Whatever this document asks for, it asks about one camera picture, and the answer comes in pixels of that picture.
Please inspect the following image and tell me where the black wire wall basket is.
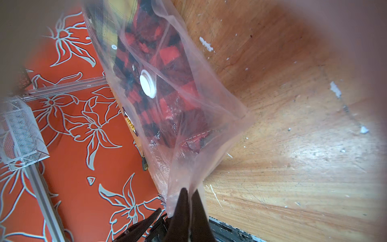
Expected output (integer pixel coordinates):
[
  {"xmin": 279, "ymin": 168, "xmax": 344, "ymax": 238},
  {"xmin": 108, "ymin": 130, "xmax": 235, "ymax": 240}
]
[{"xmin": 12, "ymin": 67, "xmax": 32, "ymax": 96}]

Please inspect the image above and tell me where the white vacuum bag valve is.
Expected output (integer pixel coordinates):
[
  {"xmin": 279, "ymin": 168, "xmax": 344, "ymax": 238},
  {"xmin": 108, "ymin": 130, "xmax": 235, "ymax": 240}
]
[{"xmin": 140, "ymin": 70, "xmax": 157, "ymax": 98}]

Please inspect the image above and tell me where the yellow green plaid shirt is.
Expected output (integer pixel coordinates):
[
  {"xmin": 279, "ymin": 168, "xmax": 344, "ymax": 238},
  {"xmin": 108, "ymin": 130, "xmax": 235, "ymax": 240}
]
[{"xmin": 82, "ymin": 0, "xmax": 140, "ymax": 63}]

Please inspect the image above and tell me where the red black plaid shirt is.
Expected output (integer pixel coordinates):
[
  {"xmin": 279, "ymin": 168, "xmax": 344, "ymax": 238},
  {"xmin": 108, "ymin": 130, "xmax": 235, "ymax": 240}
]
[{"xmin": 113, "ymin": 1, "xmax": 210, "ymax": 153}]

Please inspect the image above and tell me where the clear plastic vacuum bag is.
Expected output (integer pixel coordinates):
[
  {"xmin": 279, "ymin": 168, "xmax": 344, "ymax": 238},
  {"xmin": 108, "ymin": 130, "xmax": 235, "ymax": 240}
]
[{"xmin": 83, "ymin": 1, "xmax": 253, "ymax": 216}]

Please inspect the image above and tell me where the black handled screwdriver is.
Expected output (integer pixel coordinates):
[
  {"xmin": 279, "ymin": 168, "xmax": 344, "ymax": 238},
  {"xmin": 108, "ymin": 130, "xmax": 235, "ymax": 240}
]
[{"xmin": 142, "ymin": 155, "xmax": 148, "ymax": 171}]

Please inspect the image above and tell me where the white wire wall basket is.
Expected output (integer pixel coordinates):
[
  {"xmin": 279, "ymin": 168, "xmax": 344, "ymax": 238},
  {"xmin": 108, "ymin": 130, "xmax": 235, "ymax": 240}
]
[{"xmin": 1, "ymin": 97, "xmax": 49, "ymax": 171}]

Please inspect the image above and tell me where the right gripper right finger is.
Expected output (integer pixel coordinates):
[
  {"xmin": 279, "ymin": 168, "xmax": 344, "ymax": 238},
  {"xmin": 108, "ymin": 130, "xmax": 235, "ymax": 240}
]
[{"xmin": 191, "ymin": 190, "xmax": 216, "ymax": 242}]

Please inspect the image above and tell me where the small picture card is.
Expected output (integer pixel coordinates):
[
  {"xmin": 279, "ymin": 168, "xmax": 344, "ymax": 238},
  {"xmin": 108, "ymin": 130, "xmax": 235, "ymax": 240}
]
[{"xmin": 123, "ymin": 108, "xmax": 138, "ymax": 137}]

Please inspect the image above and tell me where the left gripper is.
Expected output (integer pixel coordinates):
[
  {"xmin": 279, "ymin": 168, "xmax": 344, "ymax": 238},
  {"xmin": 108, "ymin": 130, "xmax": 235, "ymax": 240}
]
[{"xmin": 113, "ymin": 208, "xmax": 169, "ymax": 242}]

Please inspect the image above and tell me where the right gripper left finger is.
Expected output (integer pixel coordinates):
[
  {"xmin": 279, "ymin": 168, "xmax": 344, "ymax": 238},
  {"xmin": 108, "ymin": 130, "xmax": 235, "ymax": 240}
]
[{"xmin": 163, "ymin": 188, "xmax": 190, "ymax": 242}]

